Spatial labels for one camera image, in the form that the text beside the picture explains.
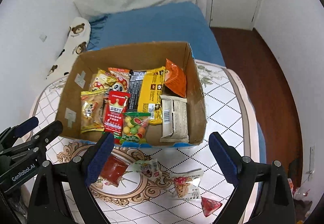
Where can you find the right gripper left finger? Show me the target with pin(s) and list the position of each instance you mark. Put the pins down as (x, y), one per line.
(84, 170)

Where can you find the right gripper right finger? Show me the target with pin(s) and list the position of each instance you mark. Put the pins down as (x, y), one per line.
(232, 165)

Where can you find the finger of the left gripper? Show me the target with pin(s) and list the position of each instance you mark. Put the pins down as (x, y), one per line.
(47, 135)
(10, 135)

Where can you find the dark red brown snack packet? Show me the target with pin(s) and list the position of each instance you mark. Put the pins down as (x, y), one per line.
(113, 170)

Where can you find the yellow egg cake packet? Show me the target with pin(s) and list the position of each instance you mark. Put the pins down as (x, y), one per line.
(91, 110)

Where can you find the oat cookie packet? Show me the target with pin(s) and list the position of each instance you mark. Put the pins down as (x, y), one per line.
(186, 184)

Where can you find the green fruit candy packet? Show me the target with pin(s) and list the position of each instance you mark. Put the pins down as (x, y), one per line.
(135, 126)

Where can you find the red spicy strip packet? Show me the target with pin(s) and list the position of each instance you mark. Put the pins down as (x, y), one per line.
(115, 105)

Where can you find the white wafer packet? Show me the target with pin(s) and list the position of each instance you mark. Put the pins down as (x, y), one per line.
(175, 123)

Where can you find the orange snack packet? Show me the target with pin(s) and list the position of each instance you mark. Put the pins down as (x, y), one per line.
(102, 80)
(175, 79)

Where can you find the yellow snack bar packet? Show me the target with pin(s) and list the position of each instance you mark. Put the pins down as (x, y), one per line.
(149, 100)

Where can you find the black snack bar packet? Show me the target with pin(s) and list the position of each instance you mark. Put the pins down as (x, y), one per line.
(135, 84)

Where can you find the panda snack packet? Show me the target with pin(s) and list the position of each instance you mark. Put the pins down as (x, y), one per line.
(123, 79)

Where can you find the white patterned bed mat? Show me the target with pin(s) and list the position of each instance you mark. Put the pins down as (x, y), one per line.
(139, 200)

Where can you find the red triangular snack packet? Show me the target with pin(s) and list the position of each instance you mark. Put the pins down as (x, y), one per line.
(209, 206)

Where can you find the pale green small snack packet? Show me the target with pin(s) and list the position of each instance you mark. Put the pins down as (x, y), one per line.
(148, 168)

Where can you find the blue cardboard milk box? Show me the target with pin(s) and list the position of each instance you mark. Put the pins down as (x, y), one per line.
(192, 102)

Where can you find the bear print bolster pillow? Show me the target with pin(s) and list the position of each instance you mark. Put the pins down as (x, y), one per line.
(76, 43)

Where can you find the blue bed sheet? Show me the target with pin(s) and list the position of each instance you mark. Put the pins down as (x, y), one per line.
(144, 38)

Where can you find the wall power socket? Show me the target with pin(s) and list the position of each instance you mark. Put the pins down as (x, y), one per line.
(43, 37)

